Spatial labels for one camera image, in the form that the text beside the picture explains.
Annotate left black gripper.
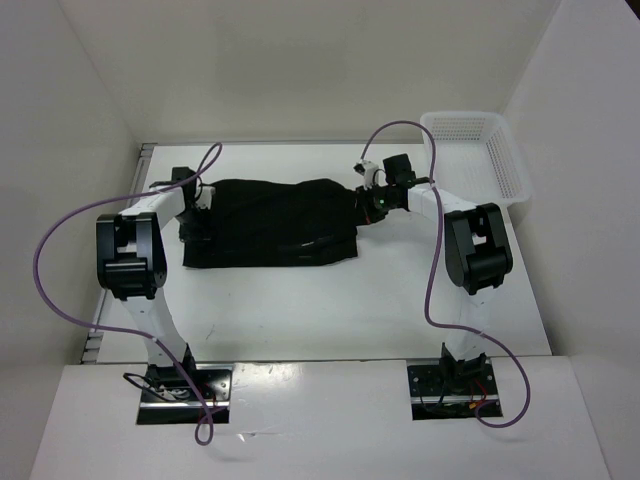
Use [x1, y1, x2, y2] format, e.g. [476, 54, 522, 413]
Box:
[174, 204, 211, 252]

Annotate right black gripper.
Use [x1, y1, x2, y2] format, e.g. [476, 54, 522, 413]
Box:
[351, 182, 400, 226]

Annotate black shorts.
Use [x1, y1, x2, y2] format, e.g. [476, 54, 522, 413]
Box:
[182, 179, 367, 269]

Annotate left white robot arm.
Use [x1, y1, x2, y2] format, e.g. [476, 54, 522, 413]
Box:
[96, 167, 200, 400]

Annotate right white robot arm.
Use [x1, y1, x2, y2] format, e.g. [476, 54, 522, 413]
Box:
[354, 154, 513, 393]

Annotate white plastic basket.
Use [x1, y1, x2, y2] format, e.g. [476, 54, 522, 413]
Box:
[420, 111, 532, 207]

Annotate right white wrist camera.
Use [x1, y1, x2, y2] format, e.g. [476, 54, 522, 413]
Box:
[353, 160, 381, 190]

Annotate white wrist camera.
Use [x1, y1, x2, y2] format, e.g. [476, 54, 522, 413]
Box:
[194, 184, 216, 211]
[353, 160, 381, 190]

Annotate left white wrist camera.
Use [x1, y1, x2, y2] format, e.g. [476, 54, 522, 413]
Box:
[194, 184, 216, 211]

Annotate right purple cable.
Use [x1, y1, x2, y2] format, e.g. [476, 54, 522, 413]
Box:
[360, 119, 532, 429]

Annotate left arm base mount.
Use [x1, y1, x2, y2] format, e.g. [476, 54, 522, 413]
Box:
[123, 364, 233, 425]

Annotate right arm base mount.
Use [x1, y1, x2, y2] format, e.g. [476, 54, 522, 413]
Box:
[407, 360, 503, 421]

